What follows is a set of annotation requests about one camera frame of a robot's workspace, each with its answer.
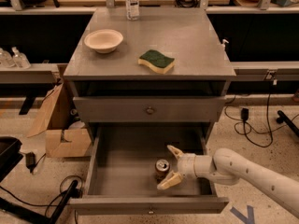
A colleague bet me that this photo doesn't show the clear sanitizer bottle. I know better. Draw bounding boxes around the clear sanitizer bottle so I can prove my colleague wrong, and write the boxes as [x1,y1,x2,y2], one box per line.
[0,48,15,68]
[12,47,31,69]

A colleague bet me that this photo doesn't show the brown cardboard box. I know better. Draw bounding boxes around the brown cardboard box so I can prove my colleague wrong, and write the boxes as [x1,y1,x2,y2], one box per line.
[26,63,93,159]

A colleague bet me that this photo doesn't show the orange soda can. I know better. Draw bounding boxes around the orange soda can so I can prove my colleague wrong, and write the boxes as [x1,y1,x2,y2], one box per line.
[155,159,170,181]

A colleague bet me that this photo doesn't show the open grey middle drawer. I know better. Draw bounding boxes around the open grey middle drawer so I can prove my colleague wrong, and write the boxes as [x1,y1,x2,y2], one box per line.
[70,124,229,215]

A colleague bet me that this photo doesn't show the black chair base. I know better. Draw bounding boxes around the black chair base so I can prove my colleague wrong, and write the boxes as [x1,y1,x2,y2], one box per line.
[0,136,79,224]

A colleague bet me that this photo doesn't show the small white pump bottle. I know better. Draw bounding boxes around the small white pump bottle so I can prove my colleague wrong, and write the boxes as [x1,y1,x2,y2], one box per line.
[221,39,229,51]

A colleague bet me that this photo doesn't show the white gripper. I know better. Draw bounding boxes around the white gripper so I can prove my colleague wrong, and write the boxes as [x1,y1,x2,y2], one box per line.
[157,145,196,190]

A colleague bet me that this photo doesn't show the green yellow sponge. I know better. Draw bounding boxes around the green yellow sponge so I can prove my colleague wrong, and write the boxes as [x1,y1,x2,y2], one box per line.
[138,49,175,74]

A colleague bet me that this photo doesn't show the white paper bowl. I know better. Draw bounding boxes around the white paper bowl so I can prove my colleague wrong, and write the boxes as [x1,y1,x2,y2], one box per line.
[84,29,123,54]

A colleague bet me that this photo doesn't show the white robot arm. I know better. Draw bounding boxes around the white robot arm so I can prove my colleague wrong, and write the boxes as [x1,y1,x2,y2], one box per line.
[157,145,299,217]

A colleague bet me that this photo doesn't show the black power adapter with cable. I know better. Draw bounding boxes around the black power adapter with cable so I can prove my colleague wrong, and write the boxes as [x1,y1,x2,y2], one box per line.
[224,80,299,148]

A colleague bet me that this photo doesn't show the black power brick left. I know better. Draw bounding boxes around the black power brick left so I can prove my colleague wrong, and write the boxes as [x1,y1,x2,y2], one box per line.
[25,152,46,173]

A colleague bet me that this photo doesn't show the closed grey top drawer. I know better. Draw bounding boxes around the closed grey top drawer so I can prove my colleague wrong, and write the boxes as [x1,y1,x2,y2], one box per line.
[74,96,225,122]

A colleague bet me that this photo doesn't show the clear plastic water bottle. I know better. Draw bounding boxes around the clear plastic water bottle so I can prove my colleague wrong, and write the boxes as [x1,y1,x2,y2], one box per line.
[125,0,139,21]

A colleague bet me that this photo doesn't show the grey wooden drawer cabinet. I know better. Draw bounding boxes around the grey wooden drawer cabinet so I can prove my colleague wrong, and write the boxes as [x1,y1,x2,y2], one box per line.
[64,7,235,138]

